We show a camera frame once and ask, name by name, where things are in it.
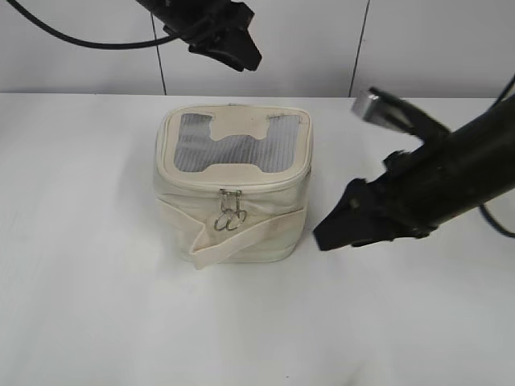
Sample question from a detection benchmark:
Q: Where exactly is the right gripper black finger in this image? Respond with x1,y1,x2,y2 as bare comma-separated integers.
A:
313,193,386,251

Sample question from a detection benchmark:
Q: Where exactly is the cream canvas zipper bag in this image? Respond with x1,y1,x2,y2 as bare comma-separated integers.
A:
154,105,314,269

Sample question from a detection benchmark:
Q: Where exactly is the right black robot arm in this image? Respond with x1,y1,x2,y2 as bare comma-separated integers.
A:
313,80,514,251

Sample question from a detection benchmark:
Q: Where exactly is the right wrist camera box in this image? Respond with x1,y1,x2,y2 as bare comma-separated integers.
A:
352,87,450,142

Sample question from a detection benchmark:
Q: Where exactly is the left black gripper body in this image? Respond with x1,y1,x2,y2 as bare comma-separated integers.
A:
163,0,254,51

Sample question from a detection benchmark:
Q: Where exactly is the black cable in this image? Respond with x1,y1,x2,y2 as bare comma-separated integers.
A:
6,0,178,50
480,203,515,236

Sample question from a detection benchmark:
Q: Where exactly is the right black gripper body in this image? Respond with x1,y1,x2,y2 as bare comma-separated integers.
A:
344,151,436,241

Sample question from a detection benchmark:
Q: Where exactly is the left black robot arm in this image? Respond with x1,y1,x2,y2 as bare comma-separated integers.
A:
139,0,262,72

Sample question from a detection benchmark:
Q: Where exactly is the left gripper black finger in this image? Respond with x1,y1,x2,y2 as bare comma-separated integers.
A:
212,30,262,72

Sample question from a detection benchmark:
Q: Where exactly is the left black cable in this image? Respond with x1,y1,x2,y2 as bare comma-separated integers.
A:
6,0,178,50

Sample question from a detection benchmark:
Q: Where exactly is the metal zipper pull ring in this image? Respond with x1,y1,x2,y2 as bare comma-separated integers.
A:
225,189,249,232
215,189,237,233

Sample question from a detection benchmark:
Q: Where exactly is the right black cable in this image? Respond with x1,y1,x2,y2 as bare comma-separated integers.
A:
480,203,515,236

